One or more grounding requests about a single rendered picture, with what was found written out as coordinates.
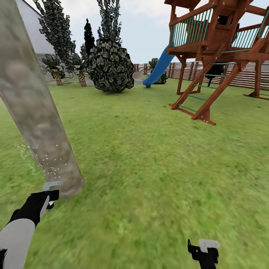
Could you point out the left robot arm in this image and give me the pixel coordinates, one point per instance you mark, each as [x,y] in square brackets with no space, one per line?
[16,237]

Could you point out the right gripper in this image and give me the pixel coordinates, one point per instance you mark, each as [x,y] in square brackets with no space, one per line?
[197,254]

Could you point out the garden chair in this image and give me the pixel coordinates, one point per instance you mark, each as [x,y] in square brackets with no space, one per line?
[137,75]

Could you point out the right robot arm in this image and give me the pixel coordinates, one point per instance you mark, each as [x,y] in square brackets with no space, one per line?
[206,253]

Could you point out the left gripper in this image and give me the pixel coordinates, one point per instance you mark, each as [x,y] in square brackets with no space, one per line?
[54,195]

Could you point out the pesticide atomizer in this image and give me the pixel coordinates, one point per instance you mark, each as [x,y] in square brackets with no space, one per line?
[50,205]

